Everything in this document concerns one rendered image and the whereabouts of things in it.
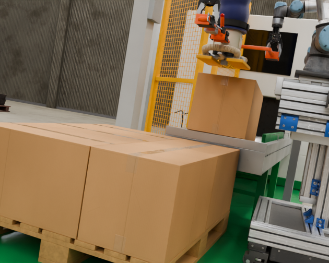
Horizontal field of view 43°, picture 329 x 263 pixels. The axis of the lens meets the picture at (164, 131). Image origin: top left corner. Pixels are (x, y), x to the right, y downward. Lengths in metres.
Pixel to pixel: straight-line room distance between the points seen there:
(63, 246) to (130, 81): 2.22
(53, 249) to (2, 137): 0.55
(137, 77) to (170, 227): 2.33
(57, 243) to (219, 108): 1.46
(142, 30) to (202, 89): 1.16
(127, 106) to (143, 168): 2.20
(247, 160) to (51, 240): 1.42
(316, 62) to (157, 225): 1.19
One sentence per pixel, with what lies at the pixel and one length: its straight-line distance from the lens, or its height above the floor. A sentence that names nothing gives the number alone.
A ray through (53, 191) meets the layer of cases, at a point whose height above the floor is 0.32.
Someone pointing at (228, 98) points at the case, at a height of 0.86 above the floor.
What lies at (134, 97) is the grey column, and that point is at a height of 0.76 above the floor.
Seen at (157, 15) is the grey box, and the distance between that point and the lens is 3.93.
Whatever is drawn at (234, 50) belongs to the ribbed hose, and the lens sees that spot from 2.55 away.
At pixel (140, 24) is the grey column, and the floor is 1.42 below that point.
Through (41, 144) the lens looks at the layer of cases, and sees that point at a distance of 1.89.
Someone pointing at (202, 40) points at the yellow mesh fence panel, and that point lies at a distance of 3.72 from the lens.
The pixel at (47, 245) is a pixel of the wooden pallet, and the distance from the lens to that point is 1.93.
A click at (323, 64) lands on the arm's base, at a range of 2.30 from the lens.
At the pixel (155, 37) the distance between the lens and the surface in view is 6.15.
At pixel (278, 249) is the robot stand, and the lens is 2.26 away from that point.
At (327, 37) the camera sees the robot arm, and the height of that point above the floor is 1.20.
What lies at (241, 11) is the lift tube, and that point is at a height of 1.39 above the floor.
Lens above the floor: 0.77
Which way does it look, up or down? 4 degrees down
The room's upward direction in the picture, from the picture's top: 9 degrees clockwise
